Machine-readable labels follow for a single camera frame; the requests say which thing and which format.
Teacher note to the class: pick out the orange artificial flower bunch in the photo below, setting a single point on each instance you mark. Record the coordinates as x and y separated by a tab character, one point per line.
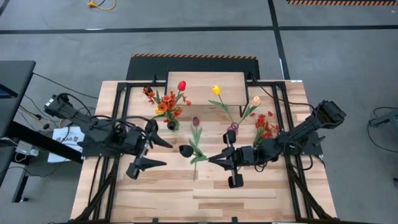
169	104
262	123

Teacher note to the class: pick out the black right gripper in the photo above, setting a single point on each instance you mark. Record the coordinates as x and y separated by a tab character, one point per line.
231	138

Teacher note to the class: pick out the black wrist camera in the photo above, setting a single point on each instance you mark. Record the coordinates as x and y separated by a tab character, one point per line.
132	140
247	155

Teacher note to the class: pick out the white printed paper sheet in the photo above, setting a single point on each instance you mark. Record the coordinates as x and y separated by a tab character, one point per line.
63	133

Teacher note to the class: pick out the black hazard-striped floor mat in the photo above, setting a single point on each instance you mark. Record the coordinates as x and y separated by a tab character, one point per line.
149	68

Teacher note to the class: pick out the black desk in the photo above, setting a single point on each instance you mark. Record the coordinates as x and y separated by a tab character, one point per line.
15	81

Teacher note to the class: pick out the black aluminium rig frame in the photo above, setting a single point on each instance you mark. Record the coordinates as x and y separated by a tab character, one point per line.
140	83

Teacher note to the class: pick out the black yellow hazard strip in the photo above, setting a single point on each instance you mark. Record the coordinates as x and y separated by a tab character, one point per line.
342	2

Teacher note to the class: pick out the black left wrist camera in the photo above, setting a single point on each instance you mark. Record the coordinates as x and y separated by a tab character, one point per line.
132	140

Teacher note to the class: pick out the green glass vase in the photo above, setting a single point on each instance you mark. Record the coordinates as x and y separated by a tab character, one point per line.
177	125

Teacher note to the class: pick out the pink glass vase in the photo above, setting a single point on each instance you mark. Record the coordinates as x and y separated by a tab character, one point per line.
234	127

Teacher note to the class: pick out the white power strip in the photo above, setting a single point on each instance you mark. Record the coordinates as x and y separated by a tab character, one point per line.
27	149

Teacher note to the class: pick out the grey floor device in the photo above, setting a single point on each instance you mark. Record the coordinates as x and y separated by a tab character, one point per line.
388	118

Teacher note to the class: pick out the dark red artificial tulip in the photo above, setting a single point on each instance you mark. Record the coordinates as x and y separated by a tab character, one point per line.
196	121

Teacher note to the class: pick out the dark laptop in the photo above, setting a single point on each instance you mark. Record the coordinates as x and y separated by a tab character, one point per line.
6	91

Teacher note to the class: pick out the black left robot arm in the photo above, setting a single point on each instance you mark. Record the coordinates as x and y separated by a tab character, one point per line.
77	116

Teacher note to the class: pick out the cream artificial tulip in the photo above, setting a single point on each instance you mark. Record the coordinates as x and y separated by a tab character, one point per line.
256	100

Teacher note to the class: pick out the wooden shelf with black legs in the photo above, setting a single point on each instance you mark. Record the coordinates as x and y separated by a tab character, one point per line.
199	84

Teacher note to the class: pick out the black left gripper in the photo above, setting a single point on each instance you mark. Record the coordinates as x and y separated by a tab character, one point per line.
149	132

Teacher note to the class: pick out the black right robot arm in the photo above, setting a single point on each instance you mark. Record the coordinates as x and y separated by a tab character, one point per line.
304	127

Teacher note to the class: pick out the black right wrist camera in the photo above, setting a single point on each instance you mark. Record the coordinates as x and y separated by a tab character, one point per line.
247	155

